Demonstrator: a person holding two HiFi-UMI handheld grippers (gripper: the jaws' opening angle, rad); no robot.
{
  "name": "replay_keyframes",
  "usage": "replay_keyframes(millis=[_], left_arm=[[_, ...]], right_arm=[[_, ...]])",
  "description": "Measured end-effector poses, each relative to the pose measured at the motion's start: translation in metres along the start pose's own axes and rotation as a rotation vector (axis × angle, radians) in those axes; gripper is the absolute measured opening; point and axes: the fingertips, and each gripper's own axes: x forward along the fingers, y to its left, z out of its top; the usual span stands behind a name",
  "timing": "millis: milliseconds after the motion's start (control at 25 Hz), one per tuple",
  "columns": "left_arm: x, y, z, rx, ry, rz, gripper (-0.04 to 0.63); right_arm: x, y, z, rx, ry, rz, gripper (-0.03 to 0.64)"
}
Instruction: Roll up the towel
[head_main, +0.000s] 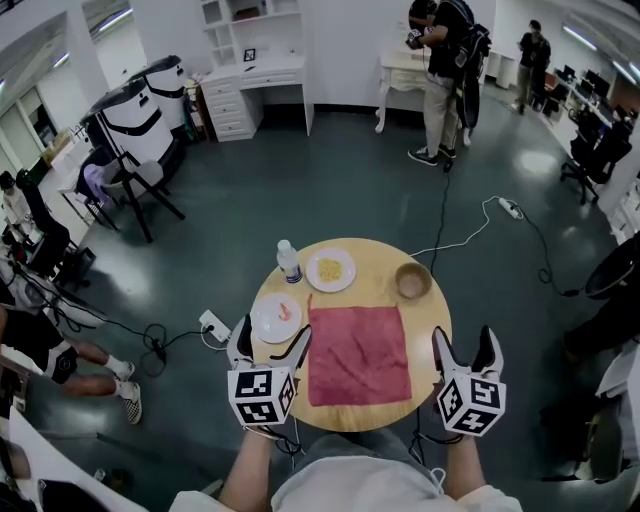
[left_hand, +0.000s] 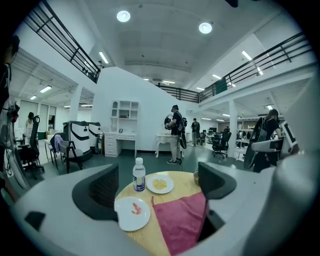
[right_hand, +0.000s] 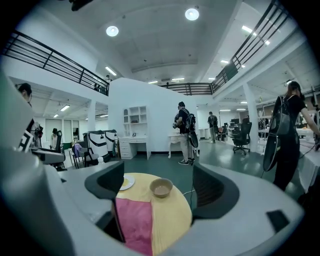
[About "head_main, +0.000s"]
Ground chair with purple cloth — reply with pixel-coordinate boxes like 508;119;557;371
74;162;121;231

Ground person's left forearm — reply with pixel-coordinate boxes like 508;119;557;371
217;425;280;509

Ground white plate with yellow food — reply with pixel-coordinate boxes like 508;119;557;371
305;247;357;294

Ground black office chair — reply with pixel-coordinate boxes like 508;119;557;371
14;168;81;281

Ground wooden bowl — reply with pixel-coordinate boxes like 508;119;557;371
394;262;433;300

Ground black round pan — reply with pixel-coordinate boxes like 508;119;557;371
584;234;640;301

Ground cream carved table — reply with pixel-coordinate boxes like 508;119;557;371
374;49;471;147

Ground white power strip cable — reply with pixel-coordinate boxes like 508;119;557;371
409;197;501;257

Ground black cable with adapter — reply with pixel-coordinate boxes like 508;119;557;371
139;322;214;379
519;212;586;297

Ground yellow food heap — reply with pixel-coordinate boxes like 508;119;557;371
318;257;345;282

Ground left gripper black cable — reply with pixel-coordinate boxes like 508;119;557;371
269;427;306;469

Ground small brown jar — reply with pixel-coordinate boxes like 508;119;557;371
107;468;134;494

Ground person's jeans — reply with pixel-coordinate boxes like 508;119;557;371
292;427;426;474

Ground white desk with hutch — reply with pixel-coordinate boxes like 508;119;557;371
199;0;316;143

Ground black swivel chair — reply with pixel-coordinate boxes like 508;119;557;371
559;119;634;205

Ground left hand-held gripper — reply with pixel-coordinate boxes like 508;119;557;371
226;313;314;428

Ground person's right forearm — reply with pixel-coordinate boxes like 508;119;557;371
443;433;489;501

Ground person's white shirt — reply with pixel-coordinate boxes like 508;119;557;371
169;452;524;512

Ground square white power strip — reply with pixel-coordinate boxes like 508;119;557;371
198;309;233;344

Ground long black cable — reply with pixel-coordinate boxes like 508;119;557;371
427;159;454;274

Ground clear plastic water bottle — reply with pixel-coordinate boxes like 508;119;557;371
276;239;304;285

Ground white machine with black lid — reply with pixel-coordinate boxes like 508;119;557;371
79;77;184;176
127;54;189;131

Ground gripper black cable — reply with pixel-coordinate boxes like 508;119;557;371
269;427;306;469
408;407;464;466

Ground desk with monitors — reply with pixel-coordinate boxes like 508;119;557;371
544;63;619;126

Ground white folding table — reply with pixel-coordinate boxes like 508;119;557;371
0;404;151;512

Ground red cloth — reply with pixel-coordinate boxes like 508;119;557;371
305;293;414;407

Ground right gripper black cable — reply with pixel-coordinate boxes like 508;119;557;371
408;407;464;466

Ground white plate with shrimp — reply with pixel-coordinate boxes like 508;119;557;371
249;292;304;345

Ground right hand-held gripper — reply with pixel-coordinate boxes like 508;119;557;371
431;324;508;438

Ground black chair with grey seat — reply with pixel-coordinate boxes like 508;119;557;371
92;144;186;245

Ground round wooden table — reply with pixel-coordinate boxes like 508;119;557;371
248;237;454;434

